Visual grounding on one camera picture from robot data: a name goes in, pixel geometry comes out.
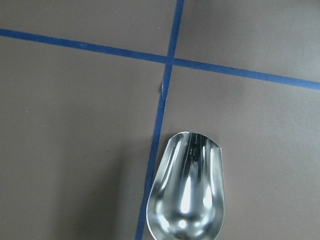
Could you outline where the metal ice scoop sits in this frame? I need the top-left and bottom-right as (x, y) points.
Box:
(146, 131), (225, 240)

